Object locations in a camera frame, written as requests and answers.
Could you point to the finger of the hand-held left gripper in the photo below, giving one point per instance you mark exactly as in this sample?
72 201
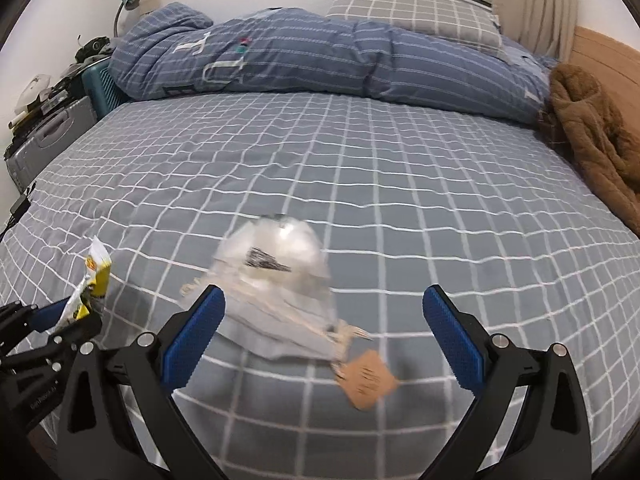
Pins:
50 314
75 332

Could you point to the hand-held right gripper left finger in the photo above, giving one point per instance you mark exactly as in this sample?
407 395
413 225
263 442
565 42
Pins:
195 340

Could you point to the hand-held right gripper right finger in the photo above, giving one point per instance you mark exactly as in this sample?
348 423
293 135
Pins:
452 340

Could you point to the yellow snack packet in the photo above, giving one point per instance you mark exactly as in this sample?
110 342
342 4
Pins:
95 270

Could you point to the brown paper tag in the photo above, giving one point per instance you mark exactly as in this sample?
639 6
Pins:
367 380

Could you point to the clear plastic bag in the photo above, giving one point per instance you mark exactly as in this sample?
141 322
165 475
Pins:
275 260

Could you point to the grey checked bed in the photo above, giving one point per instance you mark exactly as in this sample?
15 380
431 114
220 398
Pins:
400 210

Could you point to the silver suitcase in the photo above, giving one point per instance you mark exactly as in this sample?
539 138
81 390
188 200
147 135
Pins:
50 135

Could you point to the white plastic appliance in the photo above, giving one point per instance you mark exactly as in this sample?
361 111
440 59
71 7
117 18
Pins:
35 90

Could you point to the teal suitcase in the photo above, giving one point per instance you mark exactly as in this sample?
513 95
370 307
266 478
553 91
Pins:
100 85

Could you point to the brown fleece jacket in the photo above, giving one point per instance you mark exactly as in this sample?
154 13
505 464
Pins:
590 130

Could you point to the black gadget pile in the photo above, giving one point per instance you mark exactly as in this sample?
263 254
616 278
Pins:
92 47

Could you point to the blue striped duvet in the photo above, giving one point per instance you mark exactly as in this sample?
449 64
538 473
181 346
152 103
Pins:
310 60

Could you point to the grey checked pillow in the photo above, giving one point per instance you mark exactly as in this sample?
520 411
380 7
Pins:
415 15

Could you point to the wooden headboard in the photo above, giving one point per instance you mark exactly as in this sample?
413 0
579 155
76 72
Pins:
610 50

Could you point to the wide beige curtain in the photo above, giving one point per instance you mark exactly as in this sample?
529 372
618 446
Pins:
540 5

